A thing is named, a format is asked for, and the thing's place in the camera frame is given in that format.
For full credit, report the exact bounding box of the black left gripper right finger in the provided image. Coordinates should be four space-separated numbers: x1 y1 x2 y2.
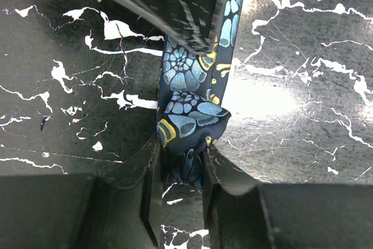
202 147 372 248

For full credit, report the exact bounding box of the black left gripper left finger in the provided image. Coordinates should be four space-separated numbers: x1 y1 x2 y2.
1 135 162 248

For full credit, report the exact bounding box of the blue floral patterned tie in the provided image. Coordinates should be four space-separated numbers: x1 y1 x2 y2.
157 0 243 188

